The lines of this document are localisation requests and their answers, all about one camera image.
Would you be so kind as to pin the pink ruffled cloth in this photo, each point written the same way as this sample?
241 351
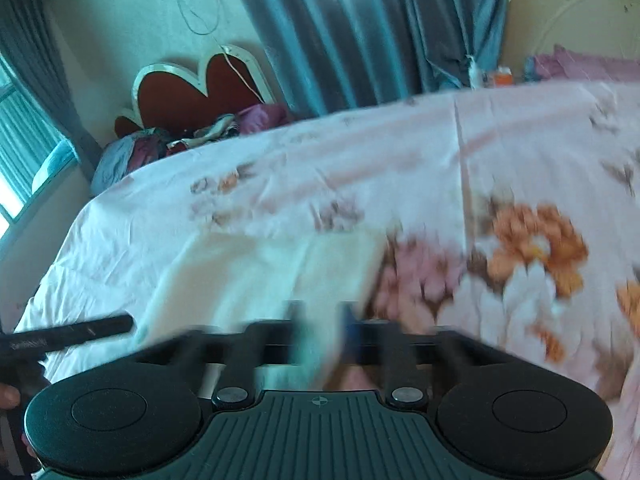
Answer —
580 67

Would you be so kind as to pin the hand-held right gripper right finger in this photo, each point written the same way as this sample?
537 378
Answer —
350 334

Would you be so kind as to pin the grey blue window curtain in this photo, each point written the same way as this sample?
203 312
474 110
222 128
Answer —
45 70

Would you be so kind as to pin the patterned cloth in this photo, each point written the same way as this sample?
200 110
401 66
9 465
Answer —
217 130

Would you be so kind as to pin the pink floral bed sheet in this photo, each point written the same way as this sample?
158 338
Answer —
400 170

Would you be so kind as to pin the person's left hand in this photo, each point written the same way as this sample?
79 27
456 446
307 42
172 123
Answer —
8 396

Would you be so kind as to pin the blue grey cloth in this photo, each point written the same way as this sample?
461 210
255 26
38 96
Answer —
117 162

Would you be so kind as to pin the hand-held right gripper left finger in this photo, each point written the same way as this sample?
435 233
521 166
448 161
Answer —
301 332

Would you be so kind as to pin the window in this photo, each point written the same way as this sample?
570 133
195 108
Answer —
25 150

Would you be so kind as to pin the orange box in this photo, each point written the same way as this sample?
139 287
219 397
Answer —
501 77

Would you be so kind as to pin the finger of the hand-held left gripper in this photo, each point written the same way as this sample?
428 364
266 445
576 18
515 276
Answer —
95 329

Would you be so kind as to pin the purple cloth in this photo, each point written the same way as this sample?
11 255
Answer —
262 116

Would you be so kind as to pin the cream arched headboard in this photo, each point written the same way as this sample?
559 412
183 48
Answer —
575 10

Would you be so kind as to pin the white small garment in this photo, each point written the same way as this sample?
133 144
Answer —
270 280

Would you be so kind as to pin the red heart-shaped headboard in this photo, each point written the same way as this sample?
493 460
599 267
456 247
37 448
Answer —
200 92

